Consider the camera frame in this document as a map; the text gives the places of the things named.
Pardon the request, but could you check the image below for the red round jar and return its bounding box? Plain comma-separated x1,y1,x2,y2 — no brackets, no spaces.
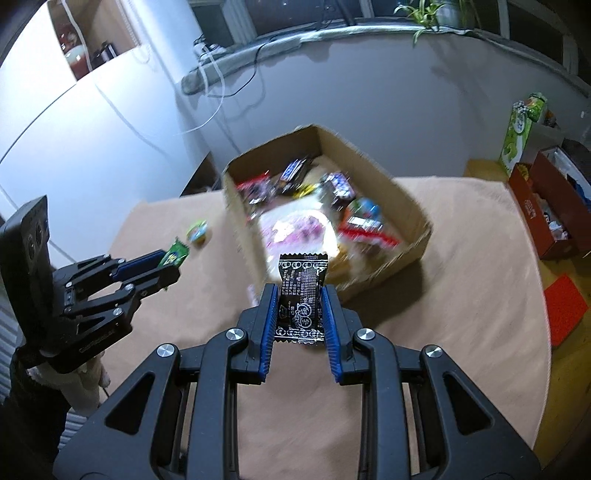
60,28,88,77

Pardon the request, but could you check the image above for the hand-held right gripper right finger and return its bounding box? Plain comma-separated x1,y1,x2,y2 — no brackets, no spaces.
321,285,541,480

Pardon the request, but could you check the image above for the person's left forearm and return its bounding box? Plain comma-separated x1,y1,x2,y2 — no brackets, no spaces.
0,346,75,467

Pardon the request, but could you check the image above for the green jelly cup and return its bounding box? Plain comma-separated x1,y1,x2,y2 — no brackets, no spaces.
186,220,213,247

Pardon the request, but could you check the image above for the blue brown chocolate bar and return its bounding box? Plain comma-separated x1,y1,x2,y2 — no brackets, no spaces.
321,172,356,199
274,157,315,195

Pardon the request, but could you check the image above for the white cable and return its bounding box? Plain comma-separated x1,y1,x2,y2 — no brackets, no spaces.
178,46,227,136

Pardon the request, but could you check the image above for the red sponge pad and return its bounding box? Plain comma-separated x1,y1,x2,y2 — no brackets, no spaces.
544,272,591,349

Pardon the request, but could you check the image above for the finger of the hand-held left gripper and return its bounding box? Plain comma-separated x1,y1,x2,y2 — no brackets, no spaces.
53,250,169,290
69,269,181,325

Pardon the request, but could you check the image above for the potted spider plant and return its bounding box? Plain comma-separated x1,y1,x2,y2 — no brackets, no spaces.
392,0,481,47

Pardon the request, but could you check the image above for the person's left hand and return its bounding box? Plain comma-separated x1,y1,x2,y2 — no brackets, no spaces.
28,355,112,416

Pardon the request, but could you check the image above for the black small appliance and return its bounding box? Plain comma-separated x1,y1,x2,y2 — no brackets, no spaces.
90,41,118,70

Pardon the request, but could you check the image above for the green drink carton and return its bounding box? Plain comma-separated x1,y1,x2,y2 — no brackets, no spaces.
501,92,548,174

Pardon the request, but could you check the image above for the cardboard box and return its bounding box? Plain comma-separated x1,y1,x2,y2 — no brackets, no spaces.
222,124,433,303

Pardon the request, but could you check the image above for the red clear snack packet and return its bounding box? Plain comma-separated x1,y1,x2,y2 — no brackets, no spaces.
235,172,273,206

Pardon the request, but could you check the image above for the green snack packet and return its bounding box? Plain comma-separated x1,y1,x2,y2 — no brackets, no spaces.
157,237,191,271

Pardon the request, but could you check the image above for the blue green snack cup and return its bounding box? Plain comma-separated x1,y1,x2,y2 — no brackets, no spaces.
346,198,384,222

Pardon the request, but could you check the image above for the open red box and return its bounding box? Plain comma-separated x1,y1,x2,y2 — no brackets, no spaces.
507,147,591,260

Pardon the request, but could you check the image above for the black patterned candy wrapper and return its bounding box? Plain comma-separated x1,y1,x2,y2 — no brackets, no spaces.
273,253,329,349

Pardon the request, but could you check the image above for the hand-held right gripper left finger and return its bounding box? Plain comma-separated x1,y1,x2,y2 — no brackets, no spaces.
52,282,280,480

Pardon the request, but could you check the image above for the sliced bread packet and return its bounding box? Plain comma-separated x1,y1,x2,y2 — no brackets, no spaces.
256,205,345,273

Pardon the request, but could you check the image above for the black cable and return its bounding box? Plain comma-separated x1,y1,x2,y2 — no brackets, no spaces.
203,39,296,99

